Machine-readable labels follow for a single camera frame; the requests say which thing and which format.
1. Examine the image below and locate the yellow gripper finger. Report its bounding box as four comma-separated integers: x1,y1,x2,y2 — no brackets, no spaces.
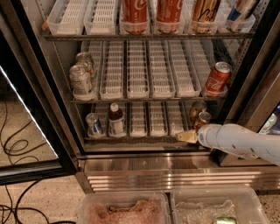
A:
176,129,198,144

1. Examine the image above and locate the orange can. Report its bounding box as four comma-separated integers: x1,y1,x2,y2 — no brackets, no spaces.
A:
194,111,212,131
189,101,207,122

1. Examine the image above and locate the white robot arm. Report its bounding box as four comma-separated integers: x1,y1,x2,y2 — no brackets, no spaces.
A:
176,123,280,165

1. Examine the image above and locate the steel fridge base grille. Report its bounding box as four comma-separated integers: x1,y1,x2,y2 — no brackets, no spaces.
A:
75,153,280,193

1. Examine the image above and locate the red cola can middle shelf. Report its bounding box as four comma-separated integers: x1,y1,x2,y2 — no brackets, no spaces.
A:
205,61,231,93

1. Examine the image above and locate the green can in bin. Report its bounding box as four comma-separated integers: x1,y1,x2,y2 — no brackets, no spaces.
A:
214,216,238,224

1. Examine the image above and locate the blue silver can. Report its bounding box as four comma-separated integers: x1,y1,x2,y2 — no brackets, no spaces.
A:
86,113,103,137

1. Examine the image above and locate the front silver green can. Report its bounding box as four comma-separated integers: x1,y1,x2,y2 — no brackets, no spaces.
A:
70,64,93,95

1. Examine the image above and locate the silver green can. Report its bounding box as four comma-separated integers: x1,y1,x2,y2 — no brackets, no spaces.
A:
76,52,95,79
70,64,93,95

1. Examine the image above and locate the gold black can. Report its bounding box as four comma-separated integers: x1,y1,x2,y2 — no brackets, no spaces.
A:
191,0,221,33

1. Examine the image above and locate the red cola can top right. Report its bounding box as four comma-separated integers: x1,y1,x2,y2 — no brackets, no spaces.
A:
156,0,183,33

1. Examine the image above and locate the red cola can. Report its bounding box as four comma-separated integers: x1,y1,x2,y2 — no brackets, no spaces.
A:
156,0,183,33
122,0,148,34

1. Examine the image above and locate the blue white tall can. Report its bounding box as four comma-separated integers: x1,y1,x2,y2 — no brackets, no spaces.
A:
226,0,259,32

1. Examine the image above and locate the red cola can top left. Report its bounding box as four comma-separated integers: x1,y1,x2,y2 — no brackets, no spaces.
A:
122,0,148,34

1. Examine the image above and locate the rear silver green can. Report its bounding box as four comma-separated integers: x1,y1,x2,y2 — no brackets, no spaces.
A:
76,52,95,79

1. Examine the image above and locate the glass fridge door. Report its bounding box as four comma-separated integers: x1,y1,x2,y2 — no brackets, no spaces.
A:
0,0,78,186

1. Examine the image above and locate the right clear plastic bin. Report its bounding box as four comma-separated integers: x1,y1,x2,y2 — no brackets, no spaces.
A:
171,185,270,224

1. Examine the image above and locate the clear plastic bin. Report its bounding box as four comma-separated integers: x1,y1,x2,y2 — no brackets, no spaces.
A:
171,185,270,224
77,192,171,224

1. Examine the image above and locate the brown bottle white cap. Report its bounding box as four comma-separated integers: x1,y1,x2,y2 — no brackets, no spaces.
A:
108,103,124,136

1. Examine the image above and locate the left clear plastic bin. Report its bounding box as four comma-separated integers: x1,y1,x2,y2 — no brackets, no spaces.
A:
77,192,171,224

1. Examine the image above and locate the bottom wire shelf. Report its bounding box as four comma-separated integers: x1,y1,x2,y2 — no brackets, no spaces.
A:
84,136,178,143

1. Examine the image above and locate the wire shelf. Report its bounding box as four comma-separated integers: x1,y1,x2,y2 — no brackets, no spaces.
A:
43,32,255,41
70,97,225,104
84,136,178,143

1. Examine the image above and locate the middle wire shelf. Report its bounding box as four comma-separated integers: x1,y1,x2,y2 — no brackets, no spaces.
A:
70,97,225,104

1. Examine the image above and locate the top wire shelf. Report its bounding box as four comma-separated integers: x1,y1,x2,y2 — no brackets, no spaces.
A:
43,32,255,41

